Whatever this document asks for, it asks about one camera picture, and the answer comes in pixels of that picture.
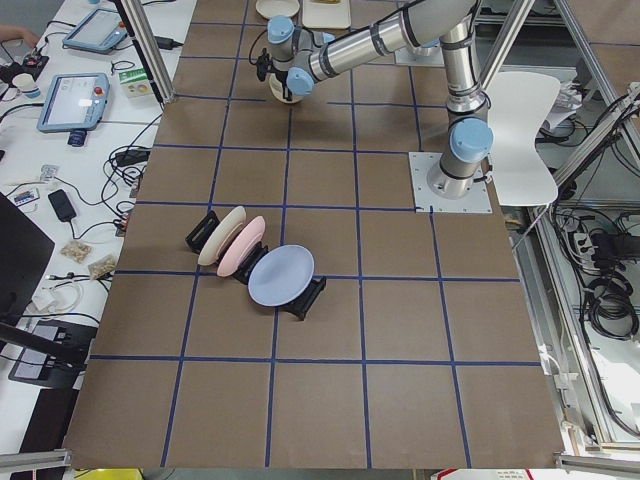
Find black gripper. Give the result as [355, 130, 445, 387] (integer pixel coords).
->
[256, 48, 291, 92]

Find white ceramic bowl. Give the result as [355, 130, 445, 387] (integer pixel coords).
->
[268, 74, 303, 104]

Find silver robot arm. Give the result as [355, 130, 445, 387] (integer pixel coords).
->
[250, 1, 494, 199]

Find white round plate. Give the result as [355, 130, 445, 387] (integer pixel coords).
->
[255, 0, 300, 19]

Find white rectangular tray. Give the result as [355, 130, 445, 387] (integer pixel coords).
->
[302, 0, 351, 29]

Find green white small box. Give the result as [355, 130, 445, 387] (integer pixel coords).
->
[118, 68, 153, 98]

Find blue teach pendant far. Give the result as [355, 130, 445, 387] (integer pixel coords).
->
[62, 8, 128, 54]

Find blue teach pendant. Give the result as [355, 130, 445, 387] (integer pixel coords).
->
[62, 8, 128, 54]
[37, 73, 110, 133]

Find cream plate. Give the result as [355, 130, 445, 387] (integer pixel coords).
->
[197, 206, 246, 266]

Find pink plate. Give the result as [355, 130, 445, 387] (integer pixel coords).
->
[216, 216, 266, 277]

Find blue teach pendant near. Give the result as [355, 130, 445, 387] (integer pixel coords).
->
[37, 73, 110, 133]

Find blue plate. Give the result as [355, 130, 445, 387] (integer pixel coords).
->
[248, 245, 315, 307]

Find black dish rack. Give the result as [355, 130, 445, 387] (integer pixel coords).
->
[185, 211, 326, 321]

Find black phone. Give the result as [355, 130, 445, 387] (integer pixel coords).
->
[48, 189, 77, 222]

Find white chair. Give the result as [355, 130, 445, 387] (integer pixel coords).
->
[486, 71, 560, 207]

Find black monitor stand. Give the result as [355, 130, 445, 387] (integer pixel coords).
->
[1, 197, 97, 389]

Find aluminium frame post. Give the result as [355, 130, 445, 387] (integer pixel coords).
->
[114, 0, 176, 105]

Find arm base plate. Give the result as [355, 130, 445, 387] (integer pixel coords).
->
[408, 152, 492, 214]

